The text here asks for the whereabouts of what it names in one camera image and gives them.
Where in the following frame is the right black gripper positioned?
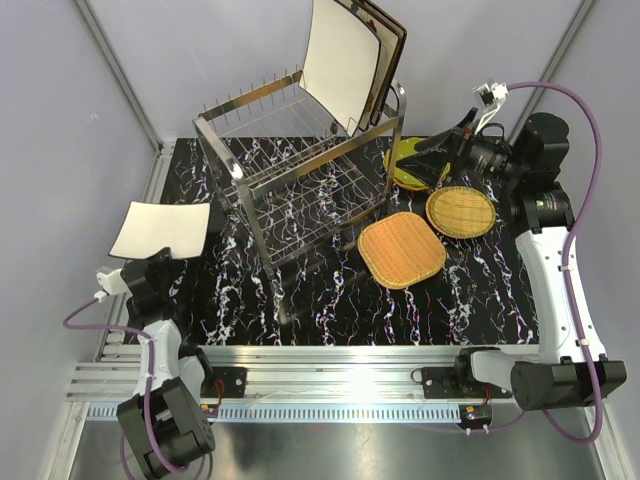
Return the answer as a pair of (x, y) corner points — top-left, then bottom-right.
(397, 108), (526, 190)

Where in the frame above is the green polka dot plate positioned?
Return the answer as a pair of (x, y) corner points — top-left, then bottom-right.
(394, 137), (450, 191)

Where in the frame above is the cream black-rimmed square plate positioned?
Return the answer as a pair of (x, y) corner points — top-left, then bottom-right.
(109, 202), (211, 260)

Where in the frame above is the woven wicker tray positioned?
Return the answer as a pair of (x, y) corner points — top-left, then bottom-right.
(357, 212), (447, 290)

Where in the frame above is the dark brown square plate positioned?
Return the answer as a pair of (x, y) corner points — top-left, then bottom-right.
(353, 1), (407, 131)

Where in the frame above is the white square plate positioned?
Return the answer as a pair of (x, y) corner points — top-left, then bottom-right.
(299, 0), (381, 136)

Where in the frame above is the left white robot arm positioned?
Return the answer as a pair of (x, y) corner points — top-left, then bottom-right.
(117, 247), (215, 479)

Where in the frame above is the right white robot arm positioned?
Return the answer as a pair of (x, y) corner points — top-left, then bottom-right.
(396, 109), (627, 411)

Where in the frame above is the stainless steel dish rack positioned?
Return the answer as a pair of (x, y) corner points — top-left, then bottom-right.
(192, 69), (409, 329)

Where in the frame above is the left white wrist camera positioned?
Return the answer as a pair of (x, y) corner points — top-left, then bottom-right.
(94, 267), (130, 303)

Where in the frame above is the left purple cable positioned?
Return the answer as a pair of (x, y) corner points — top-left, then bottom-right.
(62, 297), (209, 476)

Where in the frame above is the purple cable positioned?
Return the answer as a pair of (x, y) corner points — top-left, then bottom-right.
(414, 81), (604, 444)
(62, 297), (209, 476)

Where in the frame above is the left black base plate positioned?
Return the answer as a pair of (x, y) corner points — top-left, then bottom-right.
(201, 366), (248, 399)

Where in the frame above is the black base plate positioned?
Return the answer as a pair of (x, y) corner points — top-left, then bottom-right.
(201, 366), (248, 399)
(419, 367), (512, 400)

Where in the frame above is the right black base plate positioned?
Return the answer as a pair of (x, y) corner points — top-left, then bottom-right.
(419, 367), (512, 400)

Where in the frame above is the aluminium mounting rail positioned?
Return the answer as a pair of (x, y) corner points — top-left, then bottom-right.
(64, 344), (609, 426)

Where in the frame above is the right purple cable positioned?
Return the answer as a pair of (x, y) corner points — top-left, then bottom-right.
(414, 81), (604, 444)

